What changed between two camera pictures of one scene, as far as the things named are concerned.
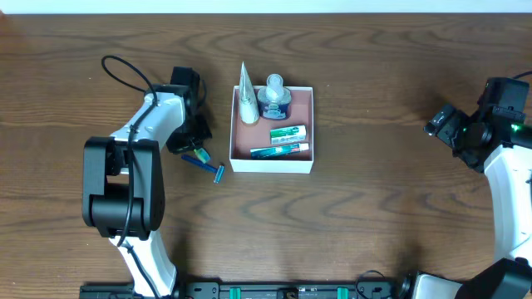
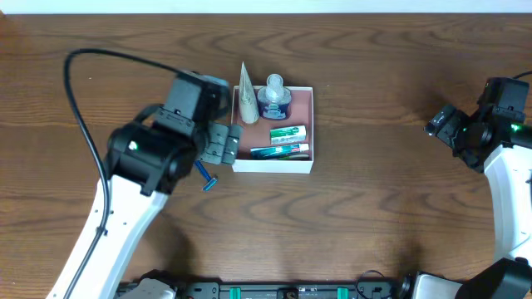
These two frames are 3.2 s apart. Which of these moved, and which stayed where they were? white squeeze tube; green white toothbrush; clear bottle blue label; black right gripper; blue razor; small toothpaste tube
Moved: blue razor; green white toothbrush
Stayed: clear bottle blue label; white squeeze tube; small toothpaste tube; black right gripper
